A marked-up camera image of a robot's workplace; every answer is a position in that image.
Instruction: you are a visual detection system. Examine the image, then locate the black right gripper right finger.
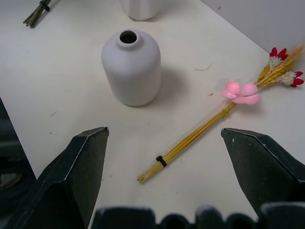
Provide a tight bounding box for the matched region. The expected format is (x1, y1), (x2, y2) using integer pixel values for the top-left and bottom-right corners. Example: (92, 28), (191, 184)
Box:
(221, 127), (305, 219)

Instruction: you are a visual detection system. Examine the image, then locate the grey ceramic bottle vase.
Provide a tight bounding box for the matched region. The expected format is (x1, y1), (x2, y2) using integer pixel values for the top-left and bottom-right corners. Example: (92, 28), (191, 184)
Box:
(101, 29), (162, 107)

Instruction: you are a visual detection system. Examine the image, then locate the yellow dried flower bouquet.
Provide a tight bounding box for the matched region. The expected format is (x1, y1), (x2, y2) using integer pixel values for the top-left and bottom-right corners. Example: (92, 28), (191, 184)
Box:
(137, 45), (305, 185)

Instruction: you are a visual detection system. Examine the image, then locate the green stem bundle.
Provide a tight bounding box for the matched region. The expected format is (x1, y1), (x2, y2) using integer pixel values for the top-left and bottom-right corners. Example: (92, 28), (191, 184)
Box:
(22, 0), (53, 29)

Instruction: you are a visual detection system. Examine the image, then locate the white ribbed ceramic vase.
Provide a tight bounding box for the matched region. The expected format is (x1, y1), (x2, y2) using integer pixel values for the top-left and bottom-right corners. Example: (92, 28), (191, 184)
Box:
(119, 0), (163, 21)

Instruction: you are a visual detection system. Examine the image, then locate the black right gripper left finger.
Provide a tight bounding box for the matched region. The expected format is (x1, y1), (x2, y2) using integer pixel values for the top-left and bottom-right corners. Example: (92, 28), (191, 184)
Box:
(7, 126), (110, 229)

